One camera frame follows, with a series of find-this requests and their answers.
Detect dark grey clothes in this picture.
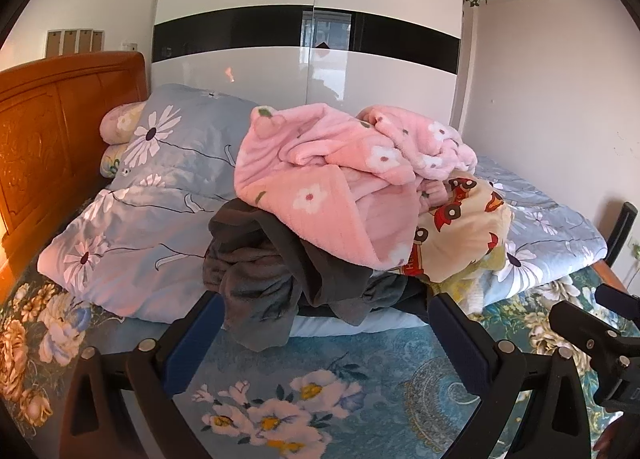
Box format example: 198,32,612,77
202,199,432,353

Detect white and black wardrobe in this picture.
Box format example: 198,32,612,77
150,0,463,130

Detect pink floral fleece garment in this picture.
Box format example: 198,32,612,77
234,103,478,271

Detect cream cartoon print garment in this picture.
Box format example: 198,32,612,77
400,171,514,285

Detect blue daisy print quilt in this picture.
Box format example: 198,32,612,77
37,84,608,338

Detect black chair back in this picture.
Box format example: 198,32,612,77
604,201,639,268

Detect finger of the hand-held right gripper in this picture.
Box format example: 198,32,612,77
594,283,640,312
549,300,640,370

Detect pink floral pillow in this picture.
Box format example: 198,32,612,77
99,101,149,145

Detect teal floral bed blanket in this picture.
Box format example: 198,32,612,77
0,259,640,459

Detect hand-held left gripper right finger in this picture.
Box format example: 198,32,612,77
427,291,593,459

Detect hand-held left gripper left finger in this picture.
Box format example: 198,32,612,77
60,291,226,459

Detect wooden headboard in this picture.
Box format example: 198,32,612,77
0,51,151,285

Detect yellow printed pillow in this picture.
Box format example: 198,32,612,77
100,143,132,178

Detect person's right hand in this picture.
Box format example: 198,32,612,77
592,421,624,459

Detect wooden bed frame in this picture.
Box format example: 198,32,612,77
592,259,634,293

